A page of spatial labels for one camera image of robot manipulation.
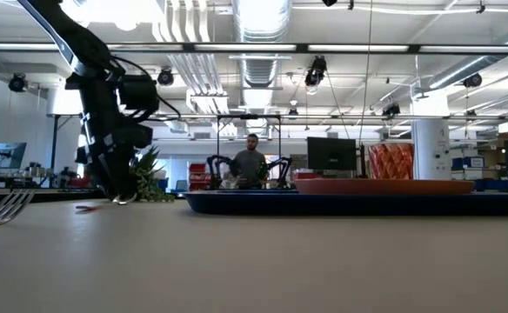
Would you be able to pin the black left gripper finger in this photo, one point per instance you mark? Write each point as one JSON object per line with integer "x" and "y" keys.
{"x": 130, "y": 174}
{"x": 112, "y": 174}

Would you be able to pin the silver metal spoon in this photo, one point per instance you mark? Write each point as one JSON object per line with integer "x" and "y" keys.
{"x": 125, "y": 200}

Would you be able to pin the pink faceted plastic cup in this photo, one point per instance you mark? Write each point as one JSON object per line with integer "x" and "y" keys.
{"x": 391, "y": 161}

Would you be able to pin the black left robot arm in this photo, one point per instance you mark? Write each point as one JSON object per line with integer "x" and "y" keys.
{"x": 75, "y": 39}

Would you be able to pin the black background robot arm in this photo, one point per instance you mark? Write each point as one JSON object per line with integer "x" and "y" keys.
{"x": 282, "y": 167}
{"x": 215, "y": 167}

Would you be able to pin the blue plastic tray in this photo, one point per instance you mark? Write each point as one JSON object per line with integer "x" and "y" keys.
{"x": 345, "y": 204}

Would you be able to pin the red storage bins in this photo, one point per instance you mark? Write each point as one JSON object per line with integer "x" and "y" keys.
{"x": 198, "y": 178}

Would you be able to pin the lit desk monitor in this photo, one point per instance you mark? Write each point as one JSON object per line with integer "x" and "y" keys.
{"x": 7, "y": 155}

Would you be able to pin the person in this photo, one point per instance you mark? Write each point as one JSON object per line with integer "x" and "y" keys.
{"x": 249, "y": 167}

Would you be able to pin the white round column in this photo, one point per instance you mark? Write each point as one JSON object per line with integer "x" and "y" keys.
{"x": 430, "y": 143}

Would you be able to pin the shelf with blue bins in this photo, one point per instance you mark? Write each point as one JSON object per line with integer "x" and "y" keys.
{"x": 467, "y": 174}

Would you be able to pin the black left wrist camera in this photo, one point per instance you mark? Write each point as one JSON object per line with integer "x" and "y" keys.
{"x": 140, "y": 93}

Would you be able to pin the black ceiling camera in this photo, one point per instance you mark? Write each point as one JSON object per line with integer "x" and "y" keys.
{"x": 316, "y": 71}
{"x": 472, "y": 80}
{"x": 165, "y": 77}
{"x": 18, "y": 82}
{"x": 391, "y": 110}

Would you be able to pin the black background rig frame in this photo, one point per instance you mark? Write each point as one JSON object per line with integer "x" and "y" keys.
{"x": 249, "y": 116}

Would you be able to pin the black frame bar with lights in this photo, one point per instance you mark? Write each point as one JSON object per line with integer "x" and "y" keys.
{"x": 245, "y": 48}

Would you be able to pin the round silver air duct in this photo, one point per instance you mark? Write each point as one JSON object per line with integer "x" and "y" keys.
{"x": 260, "y": 26}

